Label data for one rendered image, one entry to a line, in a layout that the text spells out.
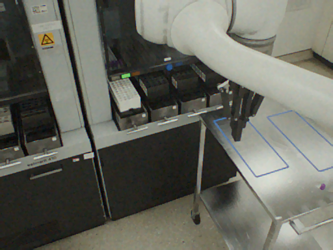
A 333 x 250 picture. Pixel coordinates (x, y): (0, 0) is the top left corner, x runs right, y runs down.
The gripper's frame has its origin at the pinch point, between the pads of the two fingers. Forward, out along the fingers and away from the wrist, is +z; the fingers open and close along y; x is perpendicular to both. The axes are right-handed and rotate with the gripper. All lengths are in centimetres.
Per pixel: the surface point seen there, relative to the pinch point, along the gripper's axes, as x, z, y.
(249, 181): 11.4, 37.2, 13.5
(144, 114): 59, 39, -18
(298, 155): 20, 37, 37
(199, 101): 65, 41, 10
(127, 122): 58, 42, -26
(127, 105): 62, 35, -25
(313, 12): 222, 71, 165
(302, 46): 221, 105, 162
